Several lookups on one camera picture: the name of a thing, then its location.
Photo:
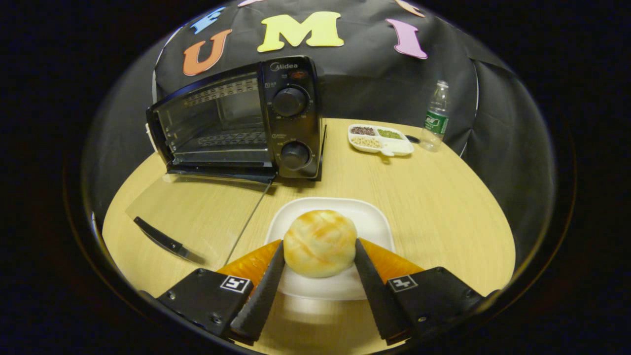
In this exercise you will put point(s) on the black electric oven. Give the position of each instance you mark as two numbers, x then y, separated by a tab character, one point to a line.
291	123

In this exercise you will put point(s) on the clear plastic water bottle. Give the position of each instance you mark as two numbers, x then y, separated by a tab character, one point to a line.
436	118

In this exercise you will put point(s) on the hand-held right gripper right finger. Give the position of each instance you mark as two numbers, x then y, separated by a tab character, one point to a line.
377	296

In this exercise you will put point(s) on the golden bread bun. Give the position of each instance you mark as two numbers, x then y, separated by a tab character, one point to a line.
319	242

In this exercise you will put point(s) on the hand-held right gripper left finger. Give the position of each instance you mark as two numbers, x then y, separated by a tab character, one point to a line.
261	301

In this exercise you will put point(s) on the white square plate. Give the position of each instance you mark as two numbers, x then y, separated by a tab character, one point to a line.
374	217

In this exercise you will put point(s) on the black bottle cap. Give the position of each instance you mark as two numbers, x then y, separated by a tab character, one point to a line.
413	139

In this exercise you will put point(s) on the white divided tray with beans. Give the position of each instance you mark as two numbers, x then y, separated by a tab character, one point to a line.
379	140

